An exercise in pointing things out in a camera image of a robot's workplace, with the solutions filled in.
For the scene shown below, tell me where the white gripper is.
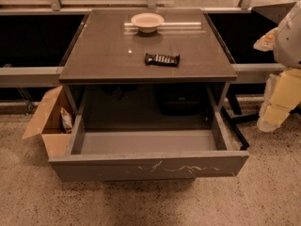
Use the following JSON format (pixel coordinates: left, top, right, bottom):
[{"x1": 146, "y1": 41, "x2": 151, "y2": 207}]
[{"x1": 253, "y1": 1, "x2": 301, "y2": 132}]

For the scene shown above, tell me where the black chocolate bar wrapper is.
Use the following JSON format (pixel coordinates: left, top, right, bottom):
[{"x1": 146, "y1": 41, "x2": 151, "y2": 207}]
[{"x1": 145, "y1": 53, "x2": 180, "y2": 67}]

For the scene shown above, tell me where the grey cabinet with glossy top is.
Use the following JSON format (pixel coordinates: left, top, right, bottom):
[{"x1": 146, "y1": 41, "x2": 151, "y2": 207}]
[{"x1": 59, "y1": 8, "x2": 236, "y2": 117}]

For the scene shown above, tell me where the open grey top drawer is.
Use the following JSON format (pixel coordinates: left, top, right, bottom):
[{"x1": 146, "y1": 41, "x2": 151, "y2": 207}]
[{"x1": 47, "y1": 88, "x2": 250, "y2": 183}]

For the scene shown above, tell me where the white ceramic bowl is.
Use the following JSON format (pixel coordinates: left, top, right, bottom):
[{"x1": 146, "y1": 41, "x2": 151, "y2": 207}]
[{"x1": 131, "y1": 13, "x2": 165, "y2": 33}]

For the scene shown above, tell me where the crumpled packet in box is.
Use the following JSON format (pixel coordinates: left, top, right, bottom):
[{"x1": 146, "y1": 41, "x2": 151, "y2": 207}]
[{"x1": 60, "y1": 107, "x2": 73, "y2": 133}]

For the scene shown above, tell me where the open cardboard box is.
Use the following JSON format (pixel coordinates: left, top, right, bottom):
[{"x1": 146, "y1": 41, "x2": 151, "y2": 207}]
[{"x1": 23, "y1": 86, "x2": 73, "y2": 157}]

